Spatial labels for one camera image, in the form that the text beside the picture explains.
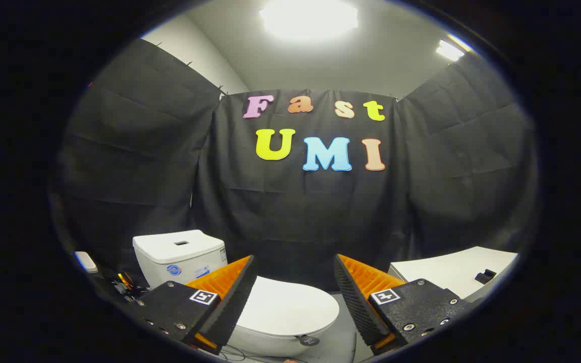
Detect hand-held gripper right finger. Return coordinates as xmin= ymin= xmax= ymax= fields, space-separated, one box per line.
xmin=333 ymin=254 xmax=470 ymax=356

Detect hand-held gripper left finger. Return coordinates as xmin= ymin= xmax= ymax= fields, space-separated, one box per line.
xmin=134 ymin=255 xmax=259 ymax=355

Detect white toilet lid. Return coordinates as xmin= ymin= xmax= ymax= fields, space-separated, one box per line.
xmin=238 ymin=276 xmax=340 ymax=339

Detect white toilet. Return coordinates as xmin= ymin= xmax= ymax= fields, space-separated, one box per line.
xmin=133 ymin=230 xmax=339 ymax=357

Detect white drawer cabinet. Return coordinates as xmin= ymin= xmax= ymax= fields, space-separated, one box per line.
xmin=388 ymin=246 xmax=519 ymax=303

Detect black backdrop cloth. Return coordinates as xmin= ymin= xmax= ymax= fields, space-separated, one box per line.
xmin=51 ymin=38 xmax=541 ymax=293

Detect small white device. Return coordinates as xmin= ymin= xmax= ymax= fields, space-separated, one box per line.
xmin=74 ymin=251 xmax=98 ymax=274

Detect small ceiling light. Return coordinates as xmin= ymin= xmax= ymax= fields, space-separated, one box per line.
xmin=436 ymin=39 xmax=465 ymax=62

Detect large ceiling light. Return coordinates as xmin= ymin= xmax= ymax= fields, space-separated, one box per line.
xmin=260 ymin=0 xmax=359 ymax=41

